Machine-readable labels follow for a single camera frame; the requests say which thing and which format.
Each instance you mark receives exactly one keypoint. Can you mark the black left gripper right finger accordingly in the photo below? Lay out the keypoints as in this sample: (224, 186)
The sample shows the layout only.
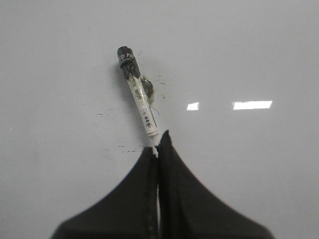
(188, 210)

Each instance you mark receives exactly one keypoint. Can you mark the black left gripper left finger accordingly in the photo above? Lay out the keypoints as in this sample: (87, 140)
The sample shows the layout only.
(129, 211)

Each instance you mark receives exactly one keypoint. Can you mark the white whiteboard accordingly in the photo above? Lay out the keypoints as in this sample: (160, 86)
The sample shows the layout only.
(236, 85)

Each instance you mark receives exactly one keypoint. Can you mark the white marker with black cap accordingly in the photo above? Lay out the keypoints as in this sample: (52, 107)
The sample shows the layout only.
(142, 91)

